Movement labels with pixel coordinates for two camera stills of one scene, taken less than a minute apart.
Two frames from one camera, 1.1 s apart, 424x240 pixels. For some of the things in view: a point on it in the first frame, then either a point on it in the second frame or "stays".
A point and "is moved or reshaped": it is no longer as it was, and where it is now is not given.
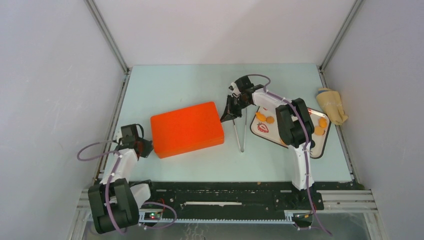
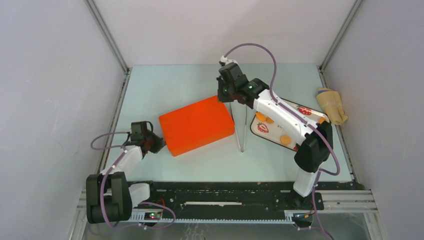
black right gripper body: [233, 107] → [224, 93]
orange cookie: [260, 116] stays
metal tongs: [245, 132] stays
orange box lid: [187, 130] is moved or reshaped
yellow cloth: [330, 101] stays
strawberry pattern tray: [264, 124] stays
